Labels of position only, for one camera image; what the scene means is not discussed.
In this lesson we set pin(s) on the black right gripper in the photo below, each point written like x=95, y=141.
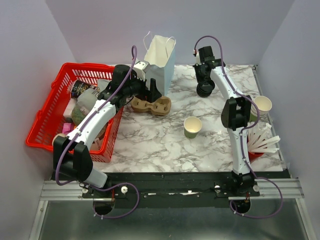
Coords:
x=200, y=79

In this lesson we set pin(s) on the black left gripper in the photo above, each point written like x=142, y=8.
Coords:
x=151, y=95

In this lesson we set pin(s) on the green paper cup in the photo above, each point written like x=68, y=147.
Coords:
x=192, y=126

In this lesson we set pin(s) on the stack of green paper cups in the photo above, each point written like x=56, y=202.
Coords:
x=264, y=105

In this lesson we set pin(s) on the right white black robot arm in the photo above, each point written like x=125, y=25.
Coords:
x=235, y=118

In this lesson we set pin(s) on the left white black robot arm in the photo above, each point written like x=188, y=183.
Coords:
x=71, y=154

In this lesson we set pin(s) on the brown pulp cup carrier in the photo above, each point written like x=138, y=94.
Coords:
x=160, y=107

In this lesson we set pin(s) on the stack of black lids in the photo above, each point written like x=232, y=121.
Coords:
x=205, y=88

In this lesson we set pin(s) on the light blue paper bag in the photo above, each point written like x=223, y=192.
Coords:
x=160, y=54

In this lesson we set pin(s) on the grey crumpled bag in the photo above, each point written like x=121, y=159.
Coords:
x=102, y=84

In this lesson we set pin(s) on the grey printed pouch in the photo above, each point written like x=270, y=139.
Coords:
x=87, y=99

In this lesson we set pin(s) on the black snack can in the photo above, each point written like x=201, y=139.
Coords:
x=78, y=87

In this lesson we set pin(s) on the green round pouch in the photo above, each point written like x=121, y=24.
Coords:
x=78, y=114

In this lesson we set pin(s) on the pink small box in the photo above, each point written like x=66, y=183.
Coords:
x=67, y=128

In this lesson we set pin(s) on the red cup holder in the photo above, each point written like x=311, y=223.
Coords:
x=252, y=155

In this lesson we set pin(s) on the red plastic basket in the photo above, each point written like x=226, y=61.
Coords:
x=49, y=120

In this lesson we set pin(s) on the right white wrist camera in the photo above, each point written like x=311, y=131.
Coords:
x=197, y=57

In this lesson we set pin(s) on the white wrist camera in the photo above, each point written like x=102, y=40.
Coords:
x=197, y=57
x=141, y=68

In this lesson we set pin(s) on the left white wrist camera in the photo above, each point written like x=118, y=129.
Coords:
x=141, y=68

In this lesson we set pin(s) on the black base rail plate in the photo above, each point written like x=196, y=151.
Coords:
x=174, y=190

